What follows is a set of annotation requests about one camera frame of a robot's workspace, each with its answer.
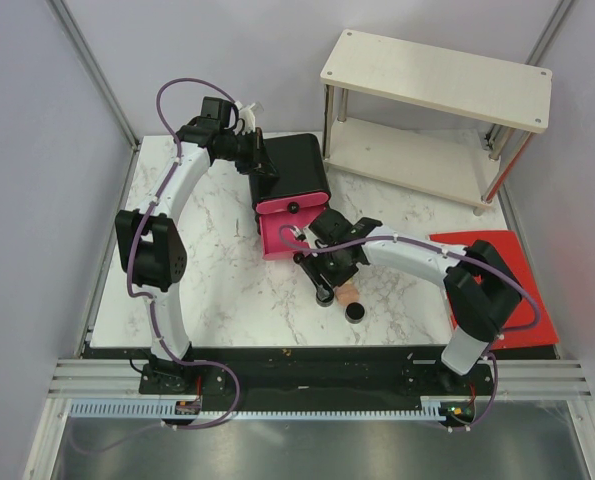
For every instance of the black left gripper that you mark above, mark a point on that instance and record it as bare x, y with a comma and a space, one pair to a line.
259, 162

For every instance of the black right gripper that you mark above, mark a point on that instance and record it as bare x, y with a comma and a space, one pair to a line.
334, 279

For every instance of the black round jar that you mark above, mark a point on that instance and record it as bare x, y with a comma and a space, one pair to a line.
325, 299
354, 312

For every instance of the black drawer cabinet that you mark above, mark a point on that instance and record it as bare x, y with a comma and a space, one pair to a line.
299, 162

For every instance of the pink top drawer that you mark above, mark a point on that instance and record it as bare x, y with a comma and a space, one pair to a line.
292, 204

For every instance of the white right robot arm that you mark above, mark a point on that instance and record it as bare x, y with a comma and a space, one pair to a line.
481, 289

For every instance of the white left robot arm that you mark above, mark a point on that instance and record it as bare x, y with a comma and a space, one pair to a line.
151, 251

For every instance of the red board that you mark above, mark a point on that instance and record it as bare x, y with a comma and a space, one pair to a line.
509, 249

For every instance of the white two-tier shelf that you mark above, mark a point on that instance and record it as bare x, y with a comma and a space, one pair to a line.
438, 121

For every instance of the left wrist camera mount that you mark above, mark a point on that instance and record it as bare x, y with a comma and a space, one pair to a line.
249, 114

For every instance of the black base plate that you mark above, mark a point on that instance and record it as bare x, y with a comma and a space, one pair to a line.
318, 376

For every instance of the white cable duct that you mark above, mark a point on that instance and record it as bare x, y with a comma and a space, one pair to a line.
180, 410

